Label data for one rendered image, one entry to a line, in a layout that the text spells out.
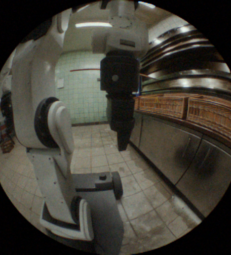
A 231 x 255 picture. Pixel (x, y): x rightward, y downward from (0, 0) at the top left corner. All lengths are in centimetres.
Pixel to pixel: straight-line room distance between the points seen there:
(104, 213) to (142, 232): 32
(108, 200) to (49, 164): 37
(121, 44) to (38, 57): 18
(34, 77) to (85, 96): 223
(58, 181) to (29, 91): 23
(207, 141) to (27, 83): 68
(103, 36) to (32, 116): 20
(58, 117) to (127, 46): 20
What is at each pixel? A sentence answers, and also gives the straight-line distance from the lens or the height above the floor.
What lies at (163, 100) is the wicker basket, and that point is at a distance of 70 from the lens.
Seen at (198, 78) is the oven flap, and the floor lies 106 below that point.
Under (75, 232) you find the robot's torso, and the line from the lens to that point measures 34.
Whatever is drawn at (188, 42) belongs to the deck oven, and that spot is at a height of 165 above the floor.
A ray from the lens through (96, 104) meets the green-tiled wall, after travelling 235.
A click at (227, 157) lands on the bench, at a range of 54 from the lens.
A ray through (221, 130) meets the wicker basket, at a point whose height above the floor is 60.
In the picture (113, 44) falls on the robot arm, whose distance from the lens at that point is 17.
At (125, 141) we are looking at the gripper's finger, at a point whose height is 56.
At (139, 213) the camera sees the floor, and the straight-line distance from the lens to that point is 67.
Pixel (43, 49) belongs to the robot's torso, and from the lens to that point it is 23.
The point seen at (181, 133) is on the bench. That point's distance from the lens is 56.
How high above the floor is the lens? 65
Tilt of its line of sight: 18 degrees down
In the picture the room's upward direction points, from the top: straight up
